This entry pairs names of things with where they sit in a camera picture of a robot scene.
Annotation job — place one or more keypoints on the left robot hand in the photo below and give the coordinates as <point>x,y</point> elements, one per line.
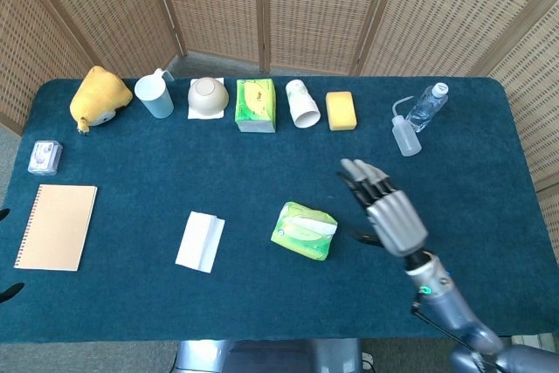
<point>11,292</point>

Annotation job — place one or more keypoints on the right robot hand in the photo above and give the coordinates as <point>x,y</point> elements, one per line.
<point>397,220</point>

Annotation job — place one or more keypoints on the white paper napkin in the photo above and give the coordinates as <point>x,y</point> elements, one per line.
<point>196,242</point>

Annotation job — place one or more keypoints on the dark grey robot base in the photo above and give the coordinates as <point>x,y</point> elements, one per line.
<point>262,355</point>

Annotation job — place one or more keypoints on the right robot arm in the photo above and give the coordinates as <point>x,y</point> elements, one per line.
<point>445,303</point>

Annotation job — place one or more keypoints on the green soft tissue pack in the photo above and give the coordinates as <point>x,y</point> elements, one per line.
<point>301,237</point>

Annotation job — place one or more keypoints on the green tissue box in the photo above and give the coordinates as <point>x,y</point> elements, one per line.
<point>255,102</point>

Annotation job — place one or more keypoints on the brown spiral notebook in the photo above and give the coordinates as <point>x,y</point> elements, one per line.
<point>57,226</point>

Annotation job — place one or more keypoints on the translucent squeeze wash bottle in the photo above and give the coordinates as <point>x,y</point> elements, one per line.
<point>408,139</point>

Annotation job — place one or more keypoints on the clear plastic water bottle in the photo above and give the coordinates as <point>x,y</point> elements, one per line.
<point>425,108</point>

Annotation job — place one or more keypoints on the yellow green sponge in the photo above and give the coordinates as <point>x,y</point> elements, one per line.
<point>340,108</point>

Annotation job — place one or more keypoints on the clear plastic clip box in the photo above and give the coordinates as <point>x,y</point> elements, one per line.
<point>43,156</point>

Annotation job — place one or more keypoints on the white paper cup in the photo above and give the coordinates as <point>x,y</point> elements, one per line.
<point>299,102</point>

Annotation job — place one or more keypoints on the teal table cloth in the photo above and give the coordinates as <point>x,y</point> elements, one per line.
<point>174,172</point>

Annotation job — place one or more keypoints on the yellow plush toy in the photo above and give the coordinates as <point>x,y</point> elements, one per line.
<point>98,93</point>

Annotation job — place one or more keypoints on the beige upturned bowl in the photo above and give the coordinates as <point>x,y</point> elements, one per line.
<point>194,115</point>
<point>207,95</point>

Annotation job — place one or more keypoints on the light blue plastic mug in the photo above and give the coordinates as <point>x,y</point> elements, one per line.
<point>157,102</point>

